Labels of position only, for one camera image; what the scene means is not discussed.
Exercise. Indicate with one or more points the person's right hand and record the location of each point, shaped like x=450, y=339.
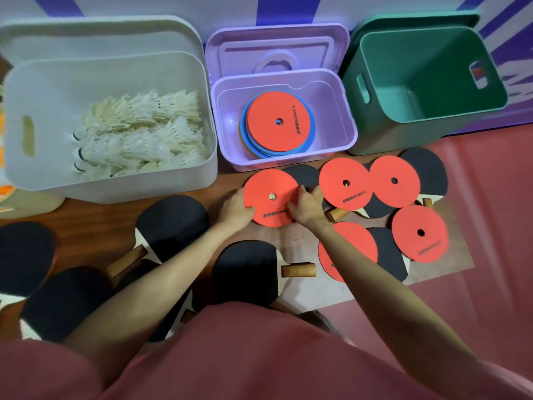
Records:
x=310, y=210

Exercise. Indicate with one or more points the person's left hand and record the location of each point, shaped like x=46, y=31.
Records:
x=233, y=214

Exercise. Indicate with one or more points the person's left thumb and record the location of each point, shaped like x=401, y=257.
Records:
x=249, y=214

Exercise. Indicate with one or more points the person's right thumb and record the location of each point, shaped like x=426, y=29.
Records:
x=294, y=209

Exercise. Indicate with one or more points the orange disc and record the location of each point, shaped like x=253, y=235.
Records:
x=433, y=245
x=268, y=212
x=354, y=245
x=341, y=195
x=399, y=191

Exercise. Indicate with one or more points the person's right forearm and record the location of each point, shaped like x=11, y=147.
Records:
x=383, y=304

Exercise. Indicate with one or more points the person's left forearm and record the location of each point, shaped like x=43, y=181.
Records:
x=154, y=295

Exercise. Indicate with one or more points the purple plastic storage box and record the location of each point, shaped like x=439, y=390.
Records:
x=333, y=141

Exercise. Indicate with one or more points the stack of coloured flat markers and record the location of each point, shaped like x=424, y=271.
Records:
x=270, y=116

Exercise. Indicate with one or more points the pile of white shuttlecocks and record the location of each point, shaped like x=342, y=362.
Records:
x=141, y=133

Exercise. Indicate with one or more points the person's pink shirt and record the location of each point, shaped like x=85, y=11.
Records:
x=250, y=354

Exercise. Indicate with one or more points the purple plastic box lid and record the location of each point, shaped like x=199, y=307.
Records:
x=233, y=49

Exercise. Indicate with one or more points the green plastic storage bin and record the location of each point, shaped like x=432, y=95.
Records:
x=416, y=91

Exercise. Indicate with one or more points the beige cardboard sheet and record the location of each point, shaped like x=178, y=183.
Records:
x=458, y=262

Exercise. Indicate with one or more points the white plastic storage bin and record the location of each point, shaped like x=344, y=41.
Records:
x=45, y=162

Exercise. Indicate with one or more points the white plastic bin lid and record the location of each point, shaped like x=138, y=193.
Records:
x=91, y=37

